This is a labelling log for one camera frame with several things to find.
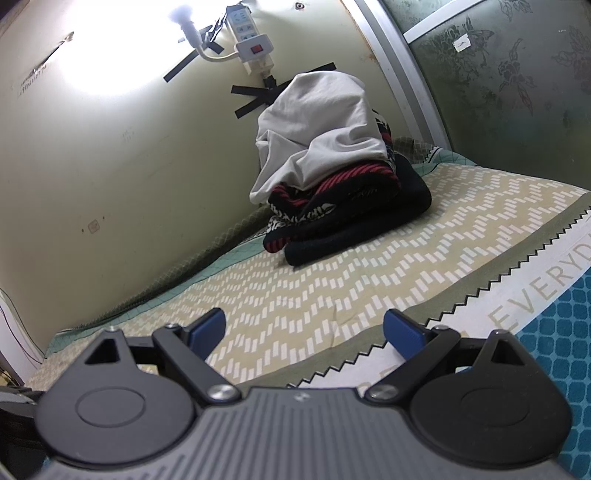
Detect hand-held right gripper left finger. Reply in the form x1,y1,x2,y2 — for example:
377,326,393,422
76,308,242,407

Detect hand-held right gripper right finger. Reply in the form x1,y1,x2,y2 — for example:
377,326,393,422
365,310,532,406

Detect white printed t-shirt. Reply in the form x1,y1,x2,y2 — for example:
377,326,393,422
249,71,389,206

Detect pile of dark patterned clothes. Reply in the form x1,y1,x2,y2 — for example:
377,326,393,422
263,108,402,254

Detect teal quilted mattress pad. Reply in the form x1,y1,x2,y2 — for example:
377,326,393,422
46,136,481,358

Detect patterned beige bed sheet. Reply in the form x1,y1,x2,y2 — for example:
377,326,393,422
23,159,591,480

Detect black fleece garment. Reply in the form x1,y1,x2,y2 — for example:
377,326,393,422
284,154,433,267

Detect black tape strips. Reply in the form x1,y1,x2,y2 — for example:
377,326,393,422
231,62,338,121
164,11,228,84

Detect frosted floral glass door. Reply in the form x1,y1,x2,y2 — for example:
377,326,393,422
342,0,591,195

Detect white switched power strip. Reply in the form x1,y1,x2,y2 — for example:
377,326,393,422
226,4,273,77

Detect white gooseneck bulb lamp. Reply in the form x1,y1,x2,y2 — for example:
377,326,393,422
168,4,241,63

